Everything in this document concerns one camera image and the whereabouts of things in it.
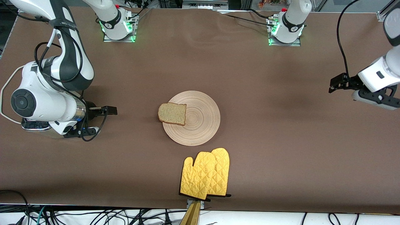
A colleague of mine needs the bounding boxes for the silver two-slot toaster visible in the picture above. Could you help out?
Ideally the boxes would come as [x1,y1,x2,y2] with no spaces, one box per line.
[21,118,74,140]

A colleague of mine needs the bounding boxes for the brown-crusted bread slice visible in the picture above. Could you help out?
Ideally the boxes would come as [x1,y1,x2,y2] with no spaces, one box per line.
[158,102,187,126]

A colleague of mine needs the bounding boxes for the aluminium corner bracket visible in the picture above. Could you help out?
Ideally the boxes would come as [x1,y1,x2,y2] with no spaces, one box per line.
[377,6,395,22]

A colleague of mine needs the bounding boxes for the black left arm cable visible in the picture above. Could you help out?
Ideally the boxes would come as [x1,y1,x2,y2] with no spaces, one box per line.
[336,0,363,78]

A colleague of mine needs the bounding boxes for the white toaster power cable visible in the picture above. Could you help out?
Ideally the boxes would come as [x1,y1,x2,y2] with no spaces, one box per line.
[0,65,26,125]

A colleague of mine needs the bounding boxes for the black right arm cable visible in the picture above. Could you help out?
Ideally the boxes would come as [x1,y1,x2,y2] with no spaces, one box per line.
[34,27,109,142]

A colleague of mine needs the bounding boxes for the aluminium profile frame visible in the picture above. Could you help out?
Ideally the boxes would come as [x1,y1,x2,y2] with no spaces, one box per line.
[182,0,229,10]

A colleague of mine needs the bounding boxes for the tangled black cables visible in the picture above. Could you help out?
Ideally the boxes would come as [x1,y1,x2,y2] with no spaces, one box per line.
[47,208,188,225]

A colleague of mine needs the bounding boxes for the black u-shaped cable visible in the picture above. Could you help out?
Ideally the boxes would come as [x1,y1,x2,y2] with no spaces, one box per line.
[327,213,342,225]

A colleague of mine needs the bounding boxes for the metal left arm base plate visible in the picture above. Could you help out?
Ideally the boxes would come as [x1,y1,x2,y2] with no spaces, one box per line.
[268,16,302,47]

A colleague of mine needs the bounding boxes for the round wooden plate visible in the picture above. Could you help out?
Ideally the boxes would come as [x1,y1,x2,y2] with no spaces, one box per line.
[162,91,221,146]

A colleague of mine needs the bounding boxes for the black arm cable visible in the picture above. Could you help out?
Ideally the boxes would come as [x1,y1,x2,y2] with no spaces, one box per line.
[34,27,109,142]
[336,0,363,78]

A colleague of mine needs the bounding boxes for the small metal clamp plate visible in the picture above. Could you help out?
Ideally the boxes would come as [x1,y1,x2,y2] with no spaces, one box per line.
[187,199,205,209]

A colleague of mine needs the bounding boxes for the black base power cable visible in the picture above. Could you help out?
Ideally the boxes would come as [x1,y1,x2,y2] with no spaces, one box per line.
[223,13,276,27]

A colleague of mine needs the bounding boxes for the black looped cable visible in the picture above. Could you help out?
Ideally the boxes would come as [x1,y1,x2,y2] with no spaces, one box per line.
[0,190,30,219]

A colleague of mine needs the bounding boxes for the teal cable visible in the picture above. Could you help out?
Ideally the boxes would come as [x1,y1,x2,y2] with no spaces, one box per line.
[36,206,47,225]

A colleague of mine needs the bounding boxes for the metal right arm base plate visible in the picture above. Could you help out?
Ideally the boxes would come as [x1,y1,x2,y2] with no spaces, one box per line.
[103,14,137,43]

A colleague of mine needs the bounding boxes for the yellow quilted oven mitt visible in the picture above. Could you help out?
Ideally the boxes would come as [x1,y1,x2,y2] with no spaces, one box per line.
[207,148,232,198]
[180,152,217,201]

